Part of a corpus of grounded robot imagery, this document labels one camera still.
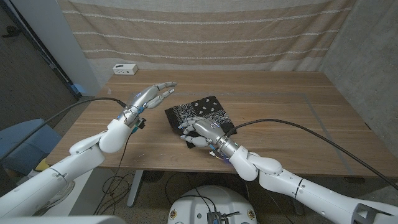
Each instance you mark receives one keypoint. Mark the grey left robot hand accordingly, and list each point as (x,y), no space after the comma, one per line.
(144,96)

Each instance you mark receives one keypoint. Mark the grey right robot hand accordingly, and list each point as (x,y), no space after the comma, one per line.
(206,130)

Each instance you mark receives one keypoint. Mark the black paisley bandana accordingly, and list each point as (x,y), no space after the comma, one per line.
(202,109)

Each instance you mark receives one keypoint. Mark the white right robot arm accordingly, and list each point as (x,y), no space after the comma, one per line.
(311,193)

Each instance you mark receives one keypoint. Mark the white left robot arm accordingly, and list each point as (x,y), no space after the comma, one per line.
(62,174)

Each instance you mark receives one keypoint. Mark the white power strip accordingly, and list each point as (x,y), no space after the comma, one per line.
(125,69)

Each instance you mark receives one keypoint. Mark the white robot torso base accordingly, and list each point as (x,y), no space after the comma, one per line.
(214,199)

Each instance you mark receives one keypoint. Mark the beige striped backdrop cloth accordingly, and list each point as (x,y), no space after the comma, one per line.
(202,31)

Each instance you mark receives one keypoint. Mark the small grey torso box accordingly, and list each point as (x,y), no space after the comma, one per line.
(214,217)

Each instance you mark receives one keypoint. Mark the grey table leg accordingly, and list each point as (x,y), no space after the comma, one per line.
(298,208)
(135,186)

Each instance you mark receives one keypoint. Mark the dark door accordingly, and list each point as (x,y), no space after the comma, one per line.
(25,77)

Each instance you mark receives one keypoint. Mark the yellow floor object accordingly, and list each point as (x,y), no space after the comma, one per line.
(42,165)

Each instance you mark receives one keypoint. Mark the blue padded seat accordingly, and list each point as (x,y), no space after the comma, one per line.
(21,140)

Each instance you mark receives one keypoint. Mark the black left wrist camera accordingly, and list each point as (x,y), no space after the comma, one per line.
(140,123)

